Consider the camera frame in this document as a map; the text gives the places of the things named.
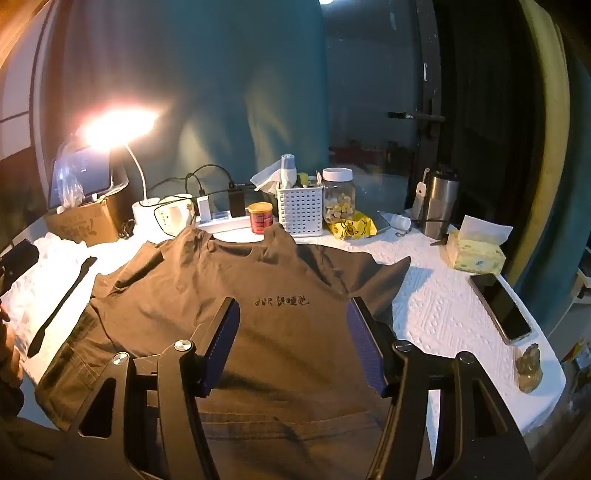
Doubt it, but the teal curtain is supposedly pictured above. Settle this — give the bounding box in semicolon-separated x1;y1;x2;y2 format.
39;0;329;222

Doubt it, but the yellow snack packet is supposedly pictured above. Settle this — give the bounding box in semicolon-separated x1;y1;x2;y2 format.
325;217;377;241

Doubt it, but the black strap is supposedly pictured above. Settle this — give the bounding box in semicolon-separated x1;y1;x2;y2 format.
27;256;99;358

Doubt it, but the steel tumbler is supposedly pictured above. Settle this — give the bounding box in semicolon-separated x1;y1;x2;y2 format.
422;168;460;240

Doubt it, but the clear plastic bag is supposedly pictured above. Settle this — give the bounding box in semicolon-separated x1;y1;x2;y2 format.
54;137;94;209

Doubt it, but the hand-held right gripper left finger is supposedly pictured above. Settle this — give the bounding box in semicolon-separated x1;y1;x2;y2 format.
55;298;241;480

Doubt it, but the white desk lamp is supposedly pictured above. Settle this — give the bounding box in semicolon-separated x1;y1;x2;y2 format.
78;106;162;232

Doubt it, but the white power strip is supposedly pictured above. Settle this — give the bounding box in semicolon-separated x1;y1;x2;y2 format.
196;215;278;243

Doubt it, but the cardboard box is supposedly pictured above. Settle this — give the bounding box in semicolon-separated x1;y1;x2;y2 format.
44;196;125;247

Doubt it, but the white garment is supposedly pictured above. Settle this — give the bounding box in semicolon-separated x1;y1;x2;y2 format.
7;231;100;384

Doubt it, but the cream cartoon mug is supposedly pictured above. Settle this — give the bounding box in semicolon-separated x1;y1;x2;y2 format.
154;198;197;238

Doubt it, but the black smartphone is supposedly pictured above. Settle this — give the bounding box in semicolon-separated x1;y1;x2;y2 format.
468;272;533;346

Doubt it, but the person's left hand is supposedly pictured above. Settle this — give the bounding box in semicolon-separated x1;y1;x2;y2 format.
0;295;24;386

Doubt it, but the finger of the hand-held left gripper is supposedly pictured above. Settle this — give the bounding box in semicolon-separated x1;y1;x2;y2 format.
0;242;40;296

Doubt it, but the white textured table cloth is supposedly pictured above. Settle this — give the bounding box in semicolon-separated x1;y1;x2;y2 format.
0;217;566;480

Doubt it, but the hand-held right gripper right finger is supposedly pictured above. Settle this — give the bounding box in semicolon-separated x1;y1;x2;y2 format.
346;298;539;480

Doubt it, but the brown printed t-shirt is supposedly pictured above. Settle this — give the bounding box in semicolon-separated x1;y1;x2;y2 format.
34;225;435;480

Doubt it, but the red can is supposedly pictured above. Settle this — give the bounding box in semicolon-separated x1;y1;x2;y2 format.
248;202;274;235

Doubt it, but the black charger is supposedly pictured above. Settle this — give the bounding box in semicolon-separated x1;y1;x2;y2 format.
227;187;247;219

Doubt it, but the white tissue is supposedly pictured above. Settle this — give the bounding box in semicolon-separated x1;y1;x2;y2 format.
249;159;289;195

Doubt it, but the white hanging tag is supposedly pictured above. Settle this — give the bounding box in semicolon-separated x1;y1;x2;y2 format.
413;170;428;219

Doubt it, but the grey and white bottle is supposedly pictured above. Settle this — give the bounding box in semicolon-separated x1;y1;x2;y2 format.
281;154;298;190

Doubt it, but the yellow foam board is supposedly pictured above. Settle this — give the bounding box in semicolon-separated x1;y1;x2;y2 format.
505;0;580;324

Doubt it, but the glass jar with white lid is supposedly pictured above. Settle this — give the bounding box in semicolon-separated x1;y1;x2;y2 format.
322;168;357;225

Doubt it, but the white perforated basket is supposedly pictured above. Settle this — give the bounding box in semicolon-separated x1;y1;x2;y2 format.
276;178;324;237

